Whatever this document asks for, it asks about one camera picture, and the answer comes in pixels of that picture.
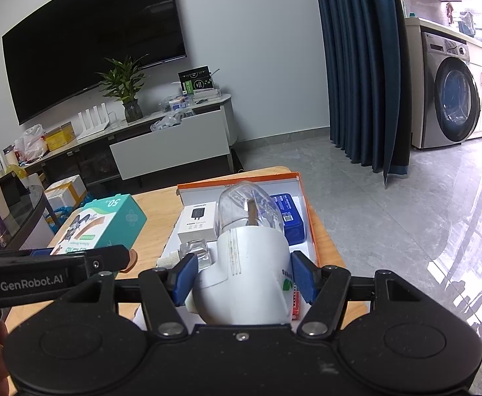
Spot yellow box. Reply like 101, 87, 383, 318
45, 123, 77, 151

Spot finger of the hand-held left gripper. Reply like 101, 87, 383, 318
30, 248, 86, 257
84, 244, 130, 281

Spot black and green box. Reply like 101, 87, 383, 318
178, 66, 218, 96

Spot white charger package box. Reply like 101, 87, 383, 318
178, 201, 219, 243

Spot grey tv cabinet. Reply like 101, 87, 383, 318
18, 93, 238, 191

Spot front-load washing machine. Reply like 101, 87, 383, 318
420, 31, 482, 149

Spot black tablet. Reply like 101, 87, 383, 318
0, 172, 31, 207

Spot white and yellow carton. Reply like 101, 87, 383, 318
45, 175, 88, 211

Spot blue playing card box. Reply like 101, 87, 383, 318
270, 193, 307, 245

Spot white router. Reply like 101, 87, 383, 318
78, 105, 110, 139

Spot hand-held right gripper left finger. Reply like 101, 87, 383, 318
59, 253, 199, 338

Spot small red box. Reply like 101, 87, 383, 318
291, 289, 304, 321

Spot black television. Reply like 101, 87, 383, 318
2, 0, 188, 125

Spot dark blue curtain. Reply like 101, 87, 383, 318
311, 0, 412, 187

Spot white plastic bag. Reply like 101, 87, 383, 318
15, 124, 48, 161

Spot potted plant in glass vase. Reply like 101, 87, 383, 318
96, 54, 149, 123

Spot blue packages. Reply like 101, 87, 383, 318
47, 206, 71, 236

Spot grey glass-top table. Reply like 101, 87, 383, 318
0, 183, 54, 252

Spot small clear glass bulb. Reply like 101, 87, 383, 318
157, 241, 214, 274

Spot clear plastic bags clutter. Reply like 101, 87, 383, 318
150, 95, 222, 133

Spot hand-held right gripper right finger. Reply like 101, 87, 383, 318
291, 251, 431, 339

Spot orange-edged white tray box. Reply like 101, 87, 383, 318
157, 171, 322, 326

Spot teal cardboard box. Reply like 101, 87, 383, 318
50, 194, 148, 256

